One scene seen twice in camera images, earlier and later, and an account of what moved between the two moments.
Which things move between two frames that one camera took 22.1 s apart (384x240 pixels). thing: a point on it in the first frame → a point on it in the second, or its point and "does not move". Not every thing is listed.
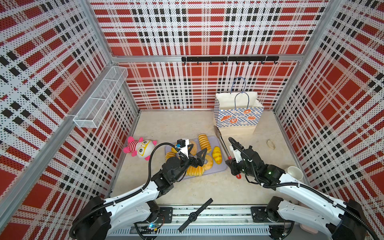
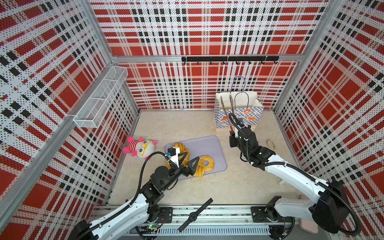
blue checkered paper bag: [237, 112] does not move
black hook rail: [236, 59] does not move
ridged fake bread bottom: [192, 171] does not move
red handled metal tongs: [218, 133] → [225, 111]
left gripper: [200, 160] → [190, 170]
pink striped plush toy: [142, 148] does not move
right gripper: [232, 162] → [232, 138]
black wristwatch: [193, 216] does not move
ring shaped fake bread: [209, 164] does not move
